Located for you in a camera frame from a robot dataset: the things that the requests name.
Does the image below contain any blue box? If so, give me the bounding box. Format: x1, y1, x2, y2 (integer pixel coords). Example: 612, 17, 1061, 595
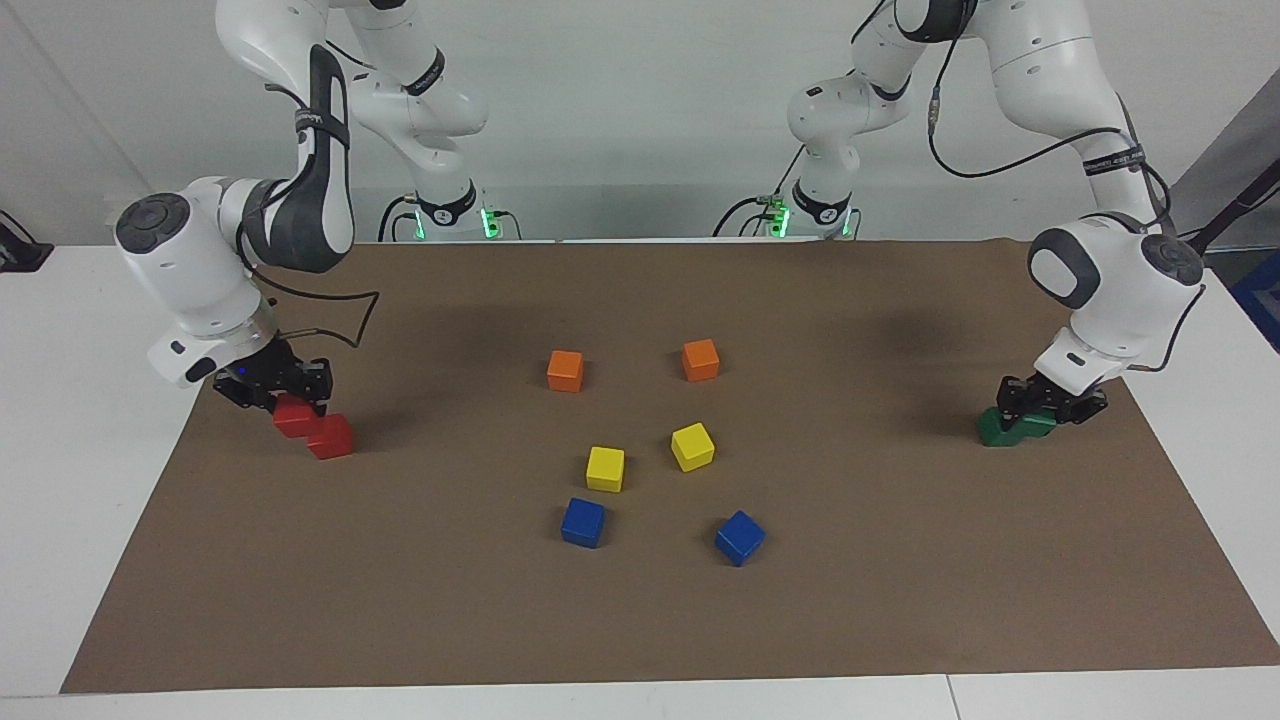
1228, 250, 1280, 353

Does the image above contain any yellow wooden cube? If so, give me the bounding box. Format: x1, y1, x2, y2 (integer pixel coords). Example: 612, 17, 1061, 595
585, 446, 626, 494
670, 422, 717, 473

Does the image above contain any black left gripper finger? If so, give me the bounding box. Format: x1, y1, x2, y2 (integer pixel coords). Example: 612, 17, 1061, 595
1000, 374, 1043, 423
1055, 385, 1109, 428

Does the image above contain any red wooden cube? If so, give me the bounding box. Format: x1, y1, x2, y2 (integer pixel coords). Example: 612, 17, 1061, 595
306, 413, 355, 461
272, 393, 321, 439

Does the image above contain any blue wooden cube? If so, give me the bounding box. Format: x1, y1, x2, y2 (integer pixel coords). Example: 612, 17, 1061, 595
560, 497, 606, 550
713, 510, 767, 568

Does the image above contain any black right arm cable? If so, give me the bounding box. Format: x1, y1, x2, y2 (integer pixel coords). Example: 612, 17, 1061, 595
240, 180, 381, 349

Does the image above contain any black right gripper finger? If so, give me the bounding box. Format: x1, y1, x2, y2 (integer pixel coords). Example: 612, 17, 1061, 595
212, 372, 271, 413
295, 357, 334, 418

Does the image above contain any black right base cable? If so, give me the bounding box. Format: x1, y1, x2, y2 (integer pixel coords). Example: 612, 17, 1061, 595
377, 193, 421, 243

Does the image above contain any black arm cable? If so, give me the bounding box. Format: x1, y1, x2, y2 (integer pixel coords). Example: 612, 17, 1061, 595
925, 20, 1206, 376
240, 180, 381, 349

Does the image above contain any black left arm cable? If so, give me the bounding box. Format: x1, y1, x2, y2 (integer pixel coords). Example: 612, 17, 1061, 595
925, 20, 1206, 376

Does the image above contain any black stand rod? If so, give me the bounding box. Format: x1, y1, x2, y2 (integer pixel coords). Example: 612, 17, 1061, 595
1190, 155, 1280, 246

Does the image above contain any black clamp mount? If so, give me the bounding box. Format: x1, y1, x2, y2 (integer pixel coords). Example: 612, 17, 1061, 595
0, 210, 54, 273

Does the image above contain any black left base cable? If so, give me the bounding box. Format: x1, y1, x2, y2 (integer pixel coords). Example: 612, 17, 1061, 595
712, 148, 806, 239

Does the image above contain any brown paper mat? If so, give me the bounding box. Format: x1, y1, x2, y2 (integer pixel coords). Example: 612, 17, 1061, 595
60, 238, 1280, 695

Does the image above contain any black base cable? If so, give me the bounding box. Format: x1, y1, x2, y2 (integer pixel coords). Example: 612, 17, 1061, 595
377, 193, 421, 243
712, 148, 806, 239

